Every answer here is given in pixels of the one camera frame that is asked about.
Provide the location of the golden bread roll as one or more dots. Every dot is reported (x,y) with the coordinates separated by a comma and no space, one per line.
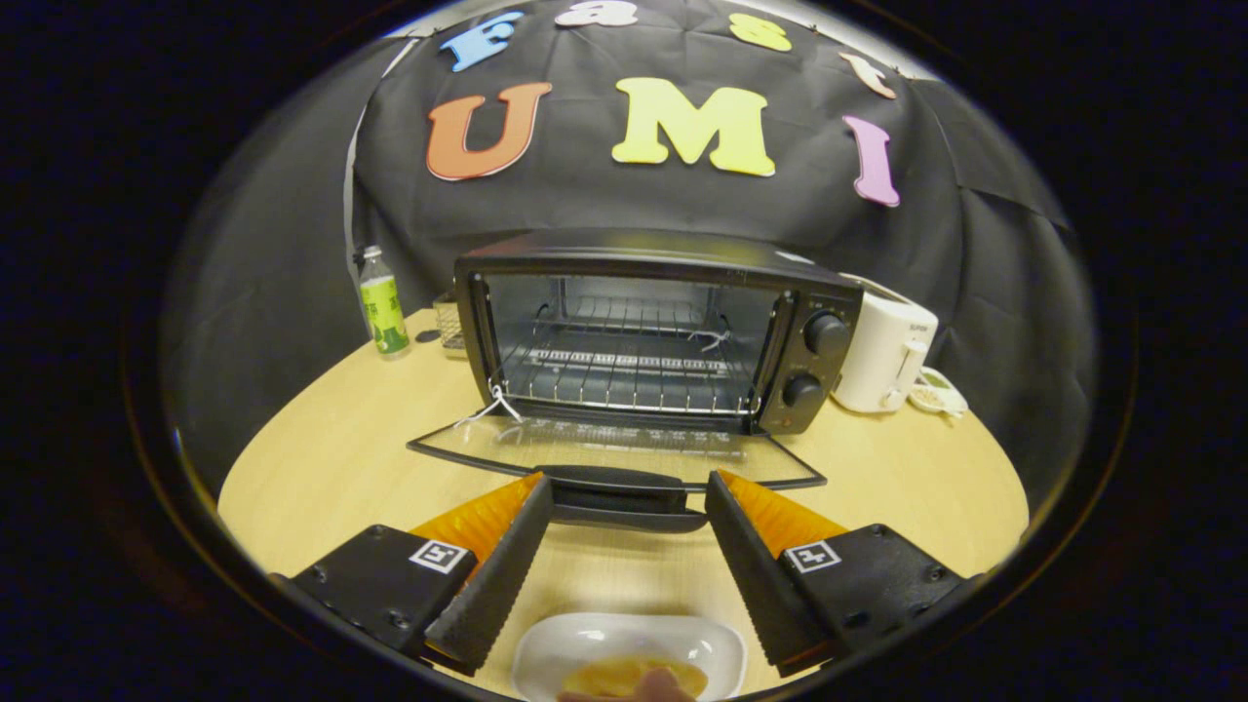
(604,675)

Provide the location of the white pop-up toaster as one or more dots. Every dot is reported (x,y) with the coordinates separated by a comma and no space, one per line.
(877,356)

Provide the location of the white divided snack dish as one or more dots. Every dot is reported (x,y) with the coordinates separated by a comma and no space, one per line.
(938,398)

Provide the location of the white plate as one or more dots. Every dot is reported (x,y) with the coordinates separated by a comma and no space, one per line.
(585,639)

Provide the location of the black backdrop cloth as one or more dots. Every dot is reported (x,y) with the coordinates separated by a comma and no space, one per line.
(604,205)

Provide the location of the black toaster oven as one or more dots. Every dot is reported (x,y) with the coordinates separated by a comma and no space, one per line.
(819,370)

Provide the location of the green label drink bottle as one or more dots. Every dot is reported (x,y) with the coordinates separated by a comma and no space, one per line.
(383,307)

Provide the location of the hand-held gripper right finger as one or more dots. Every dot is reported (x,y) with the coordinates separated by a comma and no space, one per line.
(756,585)

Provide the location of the small clear container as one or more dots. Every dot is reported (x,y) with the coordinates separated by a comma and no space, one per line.
(450,327)

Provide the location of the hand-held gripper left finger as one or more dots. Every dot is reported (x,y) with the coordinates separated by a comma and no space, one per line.
(497,585)

